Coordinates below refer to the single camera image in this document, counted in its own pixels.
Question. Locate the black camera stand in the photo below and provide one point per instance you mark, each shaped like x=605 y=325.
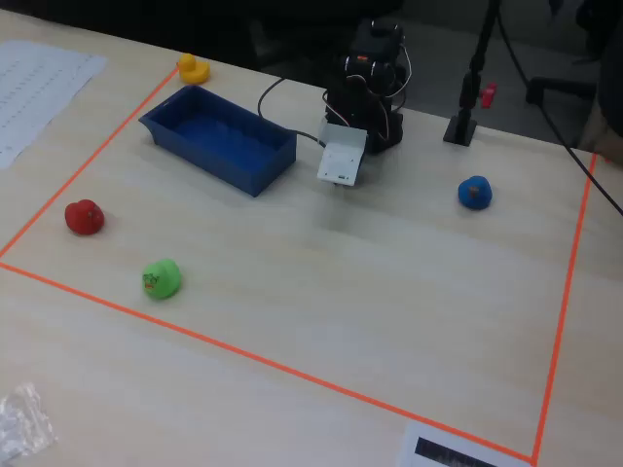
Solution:
x=467 y=97

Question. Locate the clear plastic bag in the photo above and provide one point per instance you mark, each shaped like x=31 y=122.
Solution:
x=22 y=423

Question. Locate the white label with black print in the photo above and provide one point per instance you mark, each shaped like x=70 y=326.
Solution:
x=452 y=450

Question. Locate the green rubber duck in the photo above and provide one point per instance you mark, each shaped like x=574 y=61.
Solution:
x=162 y=279

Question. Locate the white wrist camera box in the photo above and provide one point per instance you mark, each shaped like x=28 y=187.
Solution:
x=340 y=158

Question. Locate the red clamp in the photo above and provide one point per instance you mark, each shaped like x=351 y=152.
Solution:
x=488 y=94

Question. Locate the blue plastic cup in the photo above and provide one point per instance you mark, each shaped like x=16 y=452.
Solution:
x=475 y=193

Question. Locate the black office chair base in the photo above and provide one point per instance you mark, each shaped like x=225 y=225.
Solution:
x=560 y=86

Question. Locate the yellow rubber duck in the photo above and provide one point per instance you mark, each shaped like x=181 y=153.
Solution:
x=193 y=69

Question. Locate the orange tape strip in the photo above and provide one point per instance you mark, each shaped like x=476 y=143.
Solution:
x=567 y=297
x=267 y=362
x=92 y=158

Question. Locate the white printed paper sheet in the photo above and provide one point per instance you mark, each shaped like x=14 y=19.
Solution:
x=34 y=92

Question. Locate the blue plastic box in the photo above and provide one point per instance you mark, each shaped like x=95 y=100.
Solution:
x=219 y=138

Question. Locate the red plush toy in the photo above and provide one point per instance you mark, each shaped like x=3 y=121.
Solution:
x=84 y=217

